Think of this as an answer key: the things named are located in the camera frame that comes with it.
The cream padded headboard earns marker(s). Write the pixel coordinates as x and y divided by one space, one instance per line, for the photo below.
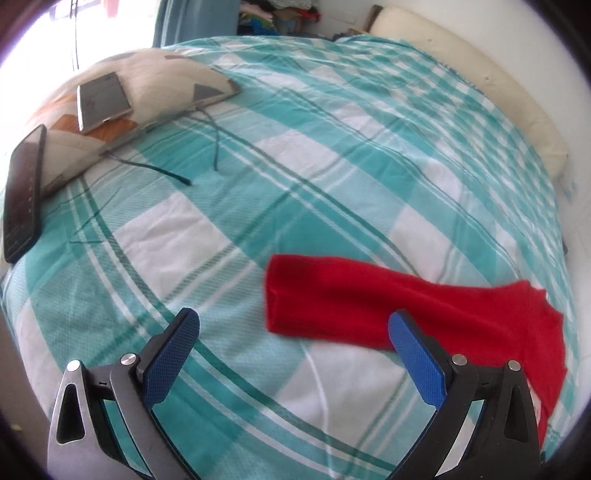
498 69

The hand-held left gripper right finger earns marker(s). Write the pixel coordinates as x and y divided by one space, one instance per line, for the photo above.
415 357

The silver phone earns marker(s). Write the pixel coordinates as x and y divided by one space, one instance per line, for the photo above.
102 101

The pile of clothes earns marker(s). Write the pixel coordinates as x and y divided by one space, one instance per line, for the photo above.
281 14

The patterned cream pillow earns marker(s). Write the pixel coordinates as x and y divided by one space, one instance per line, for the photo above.
161 78

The blue curtain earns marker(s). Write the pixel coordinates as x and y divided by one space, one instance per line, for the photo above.
194 21

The teal checked blanket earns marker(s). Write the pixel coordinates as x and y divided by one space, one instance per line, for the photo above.
323 161

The red sweater with white animal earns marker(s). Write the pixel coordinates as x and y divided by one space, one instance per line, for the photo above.
346 295

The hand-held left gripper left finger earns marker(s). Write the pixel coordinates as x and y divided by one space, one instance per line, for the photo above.
171 355

